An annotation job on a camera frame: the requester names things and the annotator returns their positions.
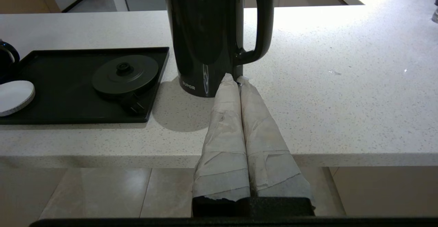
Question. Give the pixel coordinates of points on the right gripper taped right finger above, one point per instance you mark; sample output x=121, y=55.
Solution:
x=270, y=151

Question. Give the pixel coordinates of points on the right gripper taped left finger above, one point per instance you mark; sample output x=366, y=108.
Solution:
x=224, y=145

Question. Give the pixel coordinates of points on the black electric kettle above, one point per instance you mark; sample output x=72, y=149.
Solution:
x=202, y=32

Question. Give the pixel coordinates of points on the black cup white inside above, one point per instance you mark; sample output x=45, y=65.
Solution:
x=17, y=57

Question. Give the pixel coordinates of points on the black power plug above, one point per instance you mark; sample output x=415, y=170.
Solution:
x=135, y=104

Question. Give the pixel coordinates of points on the black round kettle base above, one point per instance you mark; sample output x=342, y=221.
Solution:
x=113, y=81

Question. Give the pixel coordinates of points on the black rectangular tray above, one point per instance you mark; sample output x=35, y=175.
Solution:
x=68, y=107

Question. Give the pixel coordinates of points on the white round saucer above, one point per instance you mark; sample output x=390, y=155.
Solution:
x=15, y=97

